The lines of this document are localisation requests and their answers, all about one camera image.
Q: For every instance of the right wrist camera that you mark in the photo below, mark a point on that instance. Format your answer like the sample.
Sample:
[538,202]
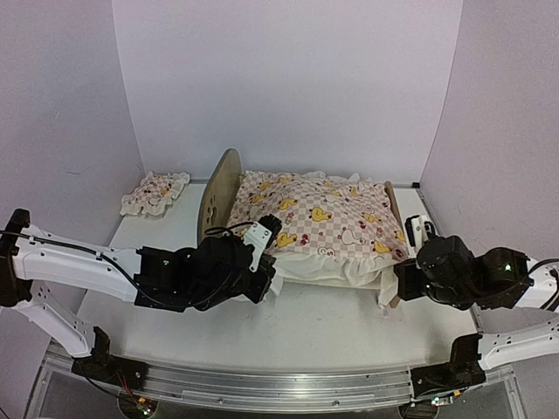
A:
[419,230]

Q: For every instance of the duck print bed cushion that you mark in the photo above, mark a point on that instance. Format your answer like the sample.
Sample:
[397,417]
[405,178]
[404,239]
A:
[319,235]

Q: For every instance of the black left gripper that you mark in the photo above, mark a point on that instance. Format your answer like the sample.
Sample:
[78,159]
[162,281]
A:
[256,293]

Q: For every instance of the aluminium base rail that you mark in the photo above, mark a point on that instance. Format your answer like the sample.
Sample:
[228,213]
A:
[60,392]

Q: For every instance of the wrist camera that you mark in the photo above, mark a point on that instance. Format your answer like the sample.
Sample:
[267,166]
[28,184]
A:
[419,230]
[260,235]

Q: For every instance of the small duck print pillow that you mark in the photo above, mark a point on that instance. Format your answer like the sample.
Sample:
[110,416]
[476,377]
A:
[155,193]

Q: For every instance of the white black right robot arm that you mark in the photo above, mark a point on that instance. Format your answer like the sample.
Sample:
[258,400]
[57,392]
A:
[508,279]

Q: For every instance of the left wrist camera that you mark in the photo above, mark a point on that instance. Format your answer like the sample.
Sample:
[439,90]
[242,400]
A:
[260,235]

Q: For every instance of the wooden pet bed frame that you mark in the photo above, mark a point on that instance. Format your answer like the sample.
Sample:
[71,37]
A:
[271,214]

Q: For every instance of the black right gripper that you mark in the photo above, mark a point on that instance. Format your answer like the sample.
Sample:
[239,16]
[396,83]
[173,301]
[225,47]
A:
[404,273]

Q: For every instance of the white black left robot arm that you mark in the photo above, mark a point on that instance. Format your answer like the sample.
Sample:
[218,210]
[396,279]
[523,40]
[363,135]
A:
[31,260]

